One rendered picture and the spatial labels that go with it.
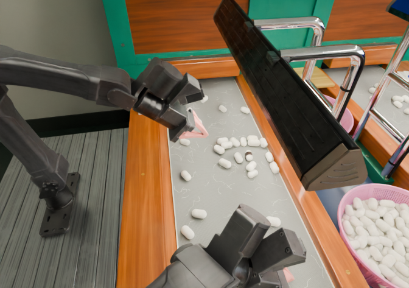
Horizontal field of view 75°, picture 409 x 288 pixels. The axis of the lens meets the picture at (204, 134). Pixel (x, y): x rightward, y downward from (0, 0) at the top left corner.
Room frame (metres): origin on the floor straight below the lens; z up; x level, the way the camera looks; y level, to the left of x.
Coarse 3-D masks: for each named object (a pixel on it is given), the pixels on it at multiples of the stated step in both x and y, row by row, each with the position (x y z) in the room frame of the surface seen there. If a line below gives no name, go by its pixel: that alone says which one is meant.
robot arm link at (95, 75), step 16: (0, 48) 0.45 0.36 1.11; (0, 64) 0.41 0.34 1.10; (16, 64) 0.42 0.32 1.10; (32, 64) 0.43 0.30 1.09; (48, 64) 0.44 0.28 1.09; (64, 64) 0.46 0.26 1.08; (80, 64) 0.48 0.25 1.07; (0, 80) 0.41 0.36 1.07; (16, 80) 0.42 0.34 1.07; (32, 80) 0.42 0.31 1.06; (48, 80) 0.43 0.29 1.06; (64, 80) 0.44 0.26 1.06; (80, 80) 0.44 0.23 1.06; (96, 80) 0.44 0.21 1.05; (112, 80) 0.45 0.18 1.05; (128, 80) 0.49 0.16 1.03; (80, 96) 0.44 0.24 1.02; (96, 96) 0.44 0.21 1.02
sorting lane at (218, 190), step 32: (224, 96) 0.86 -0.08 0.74; (224, 128) 0.67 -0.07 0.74; (256, 128) 0.67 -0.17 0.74; (192, 160) 0.53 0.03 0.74; (256, 160) 0.53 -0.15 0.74; (192, 192) 0.41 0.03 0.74; (224, 192) 0.41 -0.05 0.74; (256, 192) 0.41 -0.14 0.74; (288, 192) 0.41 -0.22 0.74; (192, 224) 0.32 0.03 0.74; (224, 224) 0.32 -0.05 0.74; (288, 224) 0.32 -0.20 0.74
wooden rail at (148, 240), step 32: (128, 128) 0.64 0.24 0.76; (160, 128) 0.64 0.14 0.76; (128, 160) 0.50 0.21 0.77; (160, 160) 0.50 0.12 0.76; (128, 192) 0.39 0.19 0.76; (160, 192) 0.39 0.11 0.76; (128, 224) 0.31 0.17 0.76; (160, 224) 0.31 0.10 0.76; (128, 256) 0.24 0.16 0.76; (160, 256) 0.24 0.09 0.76
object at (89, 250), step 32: (96, 160) 0.59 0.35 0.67; (0, 192) 0.46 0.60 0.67; (32, 192) 0.46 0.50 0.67; (96, 192) 0.46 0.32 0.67; (0, 224) 0.36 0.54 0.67; (32, 224) 0.36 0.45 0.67; (96, 224) 0.36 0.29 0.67; (0, 256) 0.28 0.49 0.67; (32, 256) 0.28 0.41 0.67; (64, 256) 0.28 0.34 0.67; (96, 256) 0.28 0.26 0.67
